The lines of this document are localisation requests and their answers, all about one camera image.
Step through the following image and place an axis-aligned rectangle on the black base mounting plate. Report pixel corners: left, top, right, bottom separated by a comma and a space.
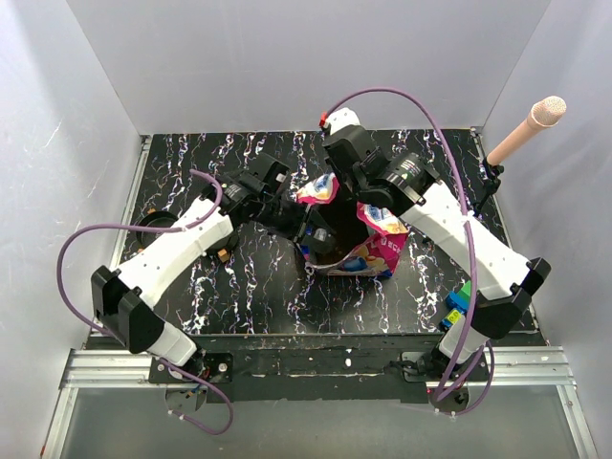
85, 332, 546, 405

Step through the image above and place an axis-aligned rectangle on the right black pet bowl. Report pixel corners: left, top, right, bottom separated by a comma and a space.
206, 230, 239, 263

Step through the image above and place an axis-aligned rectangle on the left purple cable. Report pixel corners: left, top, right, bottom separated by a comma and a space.
56, 168, 236, 436

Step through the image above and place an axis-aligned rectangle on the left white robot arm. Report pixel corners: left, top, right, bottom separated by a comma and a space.
91, 154, 336, 383

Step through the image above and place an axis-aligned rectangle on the aluminium rail frame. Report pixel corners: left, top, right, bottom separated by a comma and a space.
60, 134, 599, 458

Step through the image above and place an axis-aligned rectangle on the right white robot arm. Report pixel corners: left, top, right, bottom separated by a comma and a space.
323, 122, 551, 381

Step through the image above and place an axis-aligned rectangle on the left black pet bowl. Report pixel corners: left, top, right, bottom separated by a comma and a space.
135, 210, 178, 251

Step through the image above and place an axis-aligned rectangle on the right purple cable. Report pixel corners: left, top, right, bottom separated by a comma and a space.
327, 87, 498, 416

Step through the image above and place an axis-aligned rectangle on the black pet bowl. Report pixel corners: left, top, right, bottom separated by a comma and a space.
206, 230, 239, 263
135, 210, 178, 251

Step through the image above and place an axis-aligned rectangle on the black microphone tripod stand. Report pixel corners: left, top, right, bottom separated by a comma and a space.
473, 158, 504, 218

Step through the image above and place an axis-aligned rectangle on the purple cable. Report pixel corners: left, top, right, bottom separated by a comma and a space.
56, 168, 236, 436
327, 87, 498, 416

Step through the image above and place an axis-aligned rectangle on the pink microphone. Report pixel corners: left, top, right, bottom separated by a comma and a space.
486, 96, 567, 166

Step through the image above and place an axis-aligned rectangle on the pink cat food bag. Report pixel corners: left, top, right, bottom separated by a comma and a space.
296, 173, 408, 277

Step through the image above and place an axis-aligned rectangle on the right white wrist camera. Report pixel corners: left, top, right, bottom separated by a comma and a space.
321, 107, 361, 142

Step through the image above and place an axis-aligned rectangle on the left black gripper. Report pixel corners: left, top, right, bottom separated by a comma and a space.
256, 193, 332, 244

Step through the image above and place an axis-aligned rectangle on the colourful toy block car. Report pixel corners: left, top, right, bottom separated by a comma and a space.
439, 281, 471, 331

